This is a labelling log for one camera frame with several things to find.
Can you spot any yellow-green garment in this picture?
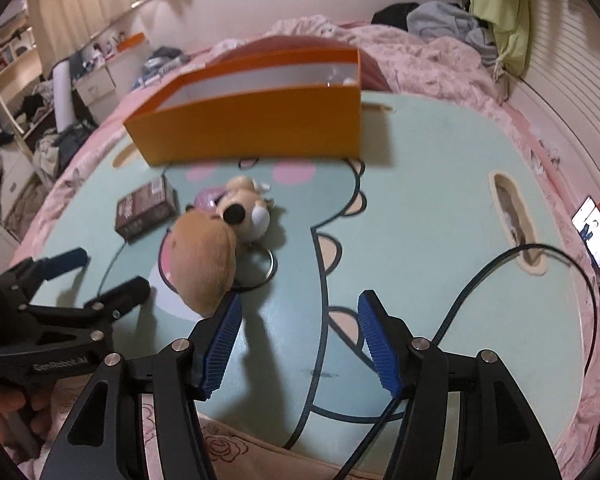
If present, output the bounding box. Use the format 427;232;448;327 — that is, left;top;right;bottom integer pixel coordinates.
462;0;530;78

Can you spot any white bedside cabinet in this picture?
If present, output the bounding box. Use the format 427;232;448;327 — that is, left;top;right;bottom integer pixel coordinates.
75;65;118;106

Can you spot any white slatted panel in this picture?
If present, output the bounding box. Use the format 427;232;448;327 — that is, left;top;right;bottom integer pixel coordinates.
524;0;600;196

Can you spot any knit clothes pile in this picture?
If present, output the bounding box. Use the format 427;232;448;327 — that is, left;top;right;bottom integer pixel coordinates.
142;47;188;86

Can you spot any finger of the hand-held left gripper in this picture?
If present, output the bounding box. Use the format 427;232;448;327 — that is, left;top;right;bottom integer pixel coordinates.
26;275;152;345
0;247;90;307

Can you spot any brown printed box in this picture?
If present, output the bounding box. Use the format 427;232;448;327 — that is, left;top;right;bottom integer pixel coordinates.
115;176;181;240

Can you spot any small orange box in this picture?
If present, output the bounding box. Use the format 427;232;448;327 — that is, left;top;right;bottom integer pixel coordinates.
117;32;146;53

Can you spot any pink clear plastic case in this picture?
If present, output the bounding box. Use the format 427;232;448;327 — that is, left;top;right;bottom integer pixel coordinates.
194;187;225;211

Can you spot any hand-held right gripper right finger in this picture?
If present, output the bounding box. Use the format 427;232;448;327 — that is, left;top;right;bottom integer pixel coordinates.
357;290;563;480

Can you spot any white bookshelf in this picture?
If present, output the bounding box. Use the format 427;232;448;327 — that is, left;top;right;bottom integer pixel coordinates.
0;20;46;161

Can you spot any metal key ring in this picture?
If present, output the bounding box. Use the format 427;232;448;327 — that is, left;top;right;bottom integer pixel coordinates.
232;242;275;291

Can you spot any brown capybara plush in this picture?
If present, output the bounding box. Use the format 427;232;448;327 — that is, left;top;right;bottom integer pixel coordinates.
170;209;238;317

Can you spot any grey clothes pile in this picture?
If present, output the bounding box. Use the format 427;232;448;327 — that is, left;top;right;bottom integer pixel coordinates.
407;0;498;68

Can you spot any black clothes pile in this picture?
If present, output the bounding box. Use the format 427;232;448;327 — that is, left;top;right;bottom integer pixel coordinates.
371;2;421;28

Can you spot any beige curtain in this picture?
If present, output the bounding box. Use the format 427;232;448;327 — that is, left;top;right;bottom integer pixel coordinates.
25;0;265;63

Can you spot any row of small bottles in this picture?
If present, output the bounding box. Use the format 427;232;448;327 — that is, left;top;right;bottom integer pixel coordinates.
92;30;126;53

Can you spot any black cable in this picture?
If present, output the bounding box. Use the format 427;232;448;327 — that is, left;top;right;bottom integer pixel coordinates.
337;244;598;480

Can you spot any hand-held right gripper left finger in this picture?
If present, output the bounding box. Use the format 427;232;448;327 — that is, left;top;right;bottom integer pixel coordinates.
39;291;244;480

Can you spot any person's left hand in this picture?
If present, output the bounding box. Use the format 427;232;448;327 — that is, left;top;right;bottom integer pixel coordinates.
0;387;56;466

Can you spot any orange cardboard box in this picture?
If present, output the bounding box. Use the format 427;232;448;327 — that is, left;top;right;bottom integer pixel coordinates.
123;47;363;167

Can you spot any light green lap table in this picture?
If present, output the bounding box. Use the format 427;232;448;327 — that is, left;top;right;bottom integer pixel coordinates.
5;14;600;480

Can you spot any smartphone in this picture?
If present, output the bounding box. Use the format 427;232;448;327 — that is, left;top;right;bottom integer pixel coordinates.
571;196;600;276

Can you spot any small dog plush keychain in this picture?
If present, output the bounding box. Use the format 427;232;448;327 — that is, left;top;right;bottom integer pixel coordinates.
215;176;273;241

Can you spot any white foam roll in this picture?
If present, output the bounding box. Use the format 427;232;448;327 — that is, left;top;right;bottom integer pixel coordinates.
54;60;76;131

